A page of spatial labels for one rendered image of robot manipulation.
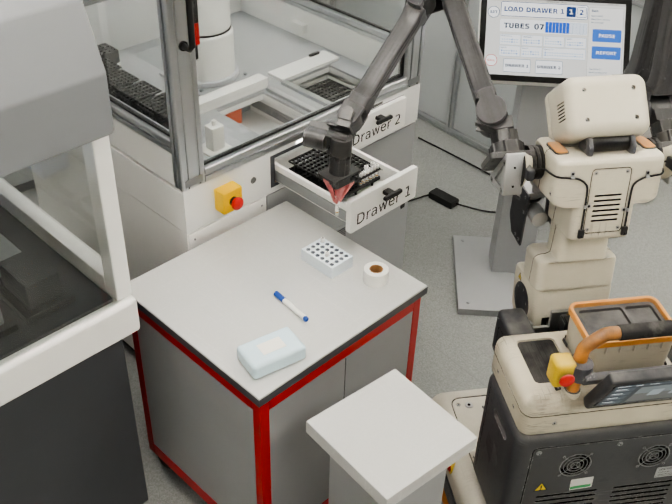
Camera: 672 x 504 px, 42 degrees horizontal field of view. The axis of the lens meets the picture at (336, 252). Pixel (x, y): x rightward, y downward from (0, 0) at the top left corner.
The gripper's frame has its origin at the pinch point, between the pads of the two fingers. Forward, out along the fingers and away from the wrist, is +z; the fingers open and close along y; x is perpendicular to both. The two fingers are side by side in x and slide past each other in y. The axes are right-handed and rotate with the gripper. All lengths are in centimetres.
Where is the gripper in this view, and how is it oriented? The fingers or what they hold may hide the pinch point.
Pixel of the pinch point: (337, 199)
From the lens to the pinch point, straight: 235.9
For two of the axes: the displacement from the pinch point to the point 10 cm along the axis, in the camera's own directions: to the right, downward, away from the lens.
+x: 7.2, 4.6, -5.3
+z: -0.6, 7.9, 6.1
